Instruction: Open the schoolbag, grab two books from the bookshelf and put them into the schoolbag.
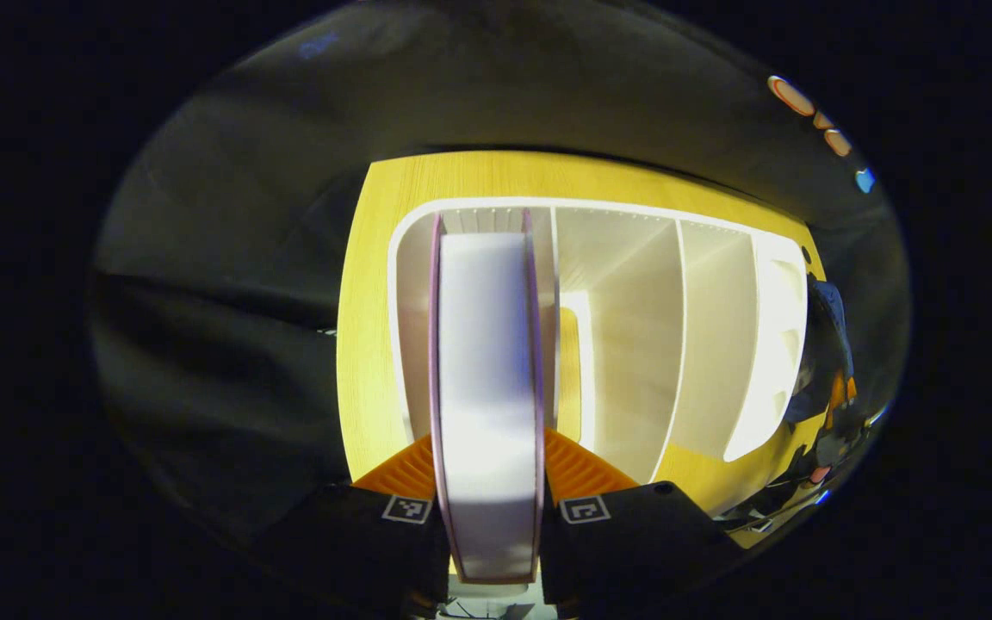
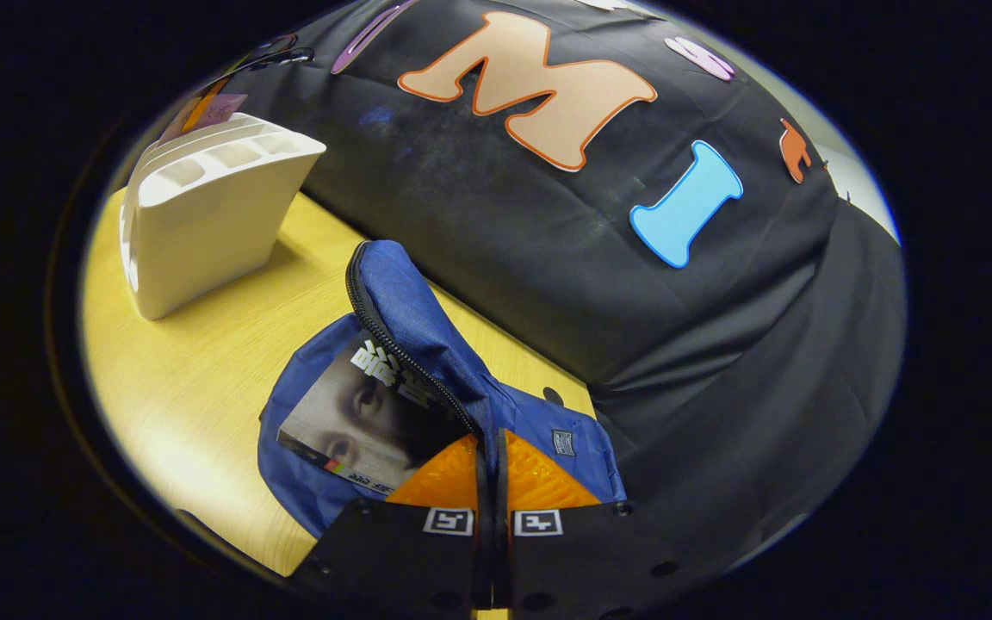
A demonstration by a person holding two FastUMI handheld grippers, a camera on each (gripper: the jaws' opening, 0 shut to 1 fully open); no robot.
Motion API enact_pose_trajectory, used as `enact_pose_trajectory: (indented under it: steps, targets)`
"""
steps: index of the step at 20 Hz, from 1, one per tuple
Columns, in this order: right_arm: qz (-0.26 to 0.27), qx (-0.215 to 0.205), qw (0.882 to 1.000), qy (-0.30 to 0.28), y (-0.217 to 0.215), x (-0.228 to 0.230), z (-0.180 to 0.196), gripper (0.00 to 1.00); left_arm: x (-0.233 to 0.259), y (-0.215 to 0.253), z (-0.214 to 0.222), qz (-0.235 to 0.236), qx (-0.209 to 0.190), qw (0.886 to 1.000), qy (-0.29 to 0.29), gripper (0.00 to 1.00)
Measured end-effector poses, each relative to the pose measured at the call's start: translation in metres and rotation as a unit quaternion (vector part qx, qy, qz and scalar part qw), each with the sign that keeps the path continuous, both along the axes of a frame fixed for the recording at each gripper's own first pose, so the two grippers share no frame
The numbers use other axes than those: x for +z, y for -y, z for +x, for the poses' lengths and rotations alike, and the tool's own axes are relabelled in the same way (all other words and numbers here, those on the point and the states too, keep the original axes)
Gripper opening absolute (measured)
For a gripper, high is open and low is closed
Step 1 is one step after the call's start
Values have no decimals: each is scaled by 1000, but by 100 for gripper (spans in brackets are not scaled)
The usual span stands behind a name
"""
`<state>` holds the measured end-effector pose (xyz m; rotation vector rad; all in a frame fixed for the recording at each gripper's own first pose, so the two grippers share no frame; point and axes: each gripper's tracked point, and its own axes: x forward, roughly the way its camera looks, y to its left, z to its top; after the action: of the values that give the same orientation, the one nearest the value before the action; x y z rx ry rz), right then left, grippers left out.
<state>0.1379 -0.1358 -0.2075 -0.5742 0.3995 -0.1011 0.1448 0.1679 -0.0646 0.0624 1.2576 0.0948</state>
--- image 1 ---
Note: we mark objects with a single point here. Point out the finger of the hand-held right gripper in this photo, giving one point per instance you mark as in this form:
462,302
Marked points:
840,396

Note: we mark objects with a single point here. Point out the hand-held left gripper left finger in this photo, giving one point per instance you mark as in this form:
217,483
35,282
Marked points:
367,542

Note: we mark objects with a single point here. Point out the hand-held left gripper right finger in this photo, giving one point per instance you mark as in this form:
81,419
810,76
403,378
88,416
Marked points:
625,542

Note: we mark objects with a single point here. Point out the blue schoolbag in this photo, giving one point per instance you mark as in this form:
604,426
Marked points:
827,336

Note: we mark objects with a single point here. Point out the pink cover book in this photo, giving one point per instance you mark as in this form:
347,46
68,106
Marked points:
487,387

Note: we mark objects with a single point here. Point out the white bookshelf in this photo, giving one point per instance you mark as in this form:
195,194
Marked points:
634,344

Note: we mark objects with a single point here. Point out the black backdrop cloth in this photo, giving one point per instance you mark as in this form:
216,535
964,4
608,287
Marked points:
229,258

